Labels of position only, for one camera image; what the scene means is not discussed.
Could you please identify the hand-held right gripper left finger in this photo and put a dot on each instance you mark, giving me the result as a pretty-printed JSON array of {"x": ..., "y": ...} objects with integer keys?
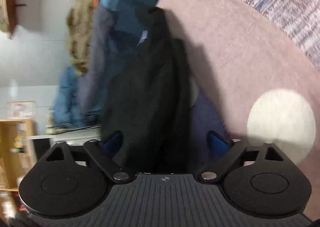
[{"x": 113, "y": 143}]

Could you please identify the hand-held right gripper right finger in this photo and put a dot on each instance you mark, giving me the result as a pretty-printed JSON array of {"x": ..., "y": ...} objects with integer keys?
[{"x": 218, "y": 145}]

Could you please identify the black jacket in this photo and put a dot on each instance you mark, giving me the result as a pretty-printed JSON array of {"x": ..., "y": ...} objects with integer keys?
[{"x": 150, "y": 92}]

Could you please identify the blue down jacket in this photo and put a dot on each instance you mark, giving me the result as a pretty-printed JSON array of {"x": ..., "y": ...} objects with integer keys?
[{"x": 66, "y": 92}]

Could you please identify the clear framed sign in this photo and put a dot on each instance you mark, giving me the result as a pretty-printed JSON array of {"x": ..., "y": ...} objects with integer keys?
[{"x": 22, "y": 109}]

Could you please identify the wooden shelf unit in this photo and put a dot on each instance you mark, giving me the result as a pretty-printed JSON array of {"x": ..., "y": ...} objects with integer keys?
[{"x": 10, "y": 139}]

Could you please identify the khaki jacket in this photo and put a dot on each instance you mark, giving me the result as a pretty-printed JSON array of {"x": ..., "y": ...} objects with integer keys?
[{"x": 80, "y": 34}]

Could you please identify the massage bed with dark sheet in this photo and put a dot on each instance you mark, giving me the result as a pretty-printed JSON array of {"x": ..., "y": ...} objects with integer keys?
[{"x": 125, "y": 24}]

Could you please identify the wooden wall shelf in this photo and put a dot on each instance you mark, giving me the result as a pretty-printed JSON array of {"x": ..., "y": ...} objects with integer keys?
[{"x": 13, "y": 4}]

